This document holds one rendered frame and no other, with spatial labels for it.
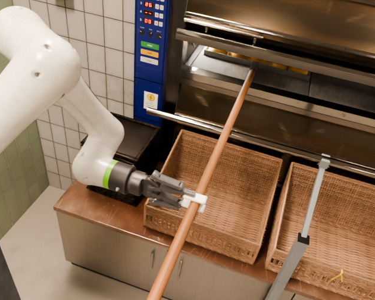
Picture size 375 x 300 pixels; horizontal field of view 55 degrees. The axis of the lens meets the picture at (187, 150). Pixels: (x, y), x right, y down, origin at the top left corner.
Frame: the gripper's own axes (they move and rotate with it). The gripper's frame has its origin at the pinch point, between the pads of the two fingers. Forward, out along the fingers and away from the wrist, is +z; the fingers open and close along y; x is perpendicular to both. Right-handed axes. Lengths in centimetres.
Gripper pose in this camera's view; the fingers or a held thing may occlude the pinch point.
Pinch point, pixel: (194, 201)
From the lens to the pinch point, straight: 108.1
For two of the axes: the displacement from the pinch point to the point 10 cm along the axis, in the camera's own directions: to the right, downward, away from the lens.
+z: 9.4, 2.8, -1.7
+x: -3.1, 5.9, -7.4
